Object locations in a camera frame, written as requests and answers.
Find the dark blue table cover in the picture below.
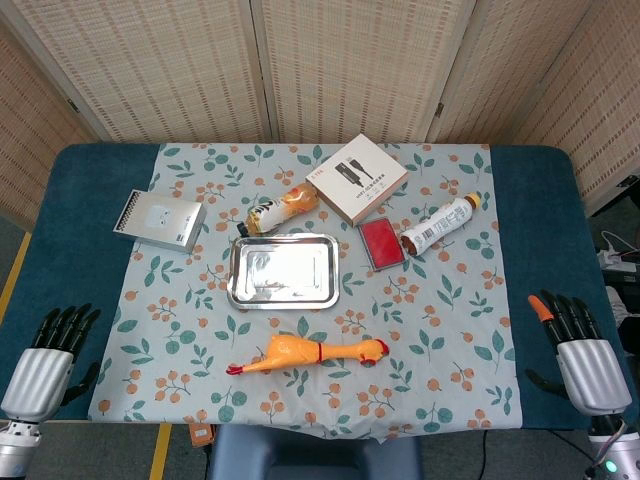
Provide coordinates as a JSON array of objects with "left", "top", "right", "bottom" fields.
[{"left": 0, "top": 143, "right": 640, "bottom": 431}]

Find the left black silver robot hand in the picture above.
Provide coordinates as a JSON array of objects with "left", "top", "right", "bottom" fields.
[{"left": 0, "top": 302, "right": 103, "bottom": 424}]

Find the white label brown drink bottle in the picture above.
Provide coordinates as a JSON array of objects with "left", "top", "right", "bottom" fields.
[{"left": 399, "top": 192, "right": 482, "bottom": 257}]

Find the orange tea plastic bottle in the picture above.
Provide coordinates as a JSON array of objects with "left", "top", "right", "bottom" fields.
[{"left": 236, "top": 182, "right": 320, "bottom": 238}]

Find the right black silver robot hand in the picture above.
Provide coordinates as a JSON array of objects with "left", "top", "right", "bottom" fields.
[{"left": 524, "top": 288, "right": 633, "bottom": 417}]

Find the floral patterned tablecloth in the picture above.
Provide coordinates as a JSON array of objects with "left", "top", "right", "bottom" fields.
[{"left": 87, "top": 142, "right": 524, "bottom": 444}]

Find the white cable product box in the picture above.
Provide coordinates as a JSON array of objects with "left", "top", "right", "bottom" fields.
[{"left": 305, "top": 133, "right": 409, "bottom": 228}]

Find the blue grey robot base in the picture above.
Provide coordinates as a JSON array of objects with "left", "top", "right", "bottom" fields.
[{"left": 207, "top": 423, "right": 426, "bottom": 480}]

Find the white power strip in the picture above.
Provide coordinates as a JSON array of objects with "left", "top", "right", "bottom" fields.
[{"left": 597, "top": 247, "right": 640, "bottom": 274}]

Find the woven folding screen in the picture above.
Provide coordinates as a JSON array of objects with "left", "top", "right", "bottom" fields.
[{"left": 0, "top": 0, "right": 640, "bottom": 231}]

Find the white cable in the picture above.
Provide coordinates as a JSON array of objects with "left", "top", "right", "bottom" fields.
[{"left": 599, "top": 229, "right": 632, "bottom": 256}]

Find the red ink pad case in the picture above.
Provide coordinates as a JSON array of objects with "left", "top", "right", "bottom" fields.
[{"left": 356, "top": 215, "right": 407, "bottom": 273}]

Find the orange rubber chicken toy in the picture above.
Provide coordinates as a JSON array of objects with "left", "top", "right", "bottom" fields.
[{"left": 226, "top": 333, "right": 390, "bottom": 376}]

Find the silver grey product box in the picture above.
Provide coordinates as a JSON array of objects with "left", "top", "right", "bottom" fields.
[{"left": 112, "top": 188, "right": 208, "bottom": 255}]

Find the stainless steel rectangular tray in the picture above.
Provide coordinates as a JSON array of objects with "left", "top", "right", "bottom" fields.
[{"left": 226, "top": 233, "right": 342, "bottom": 311}]

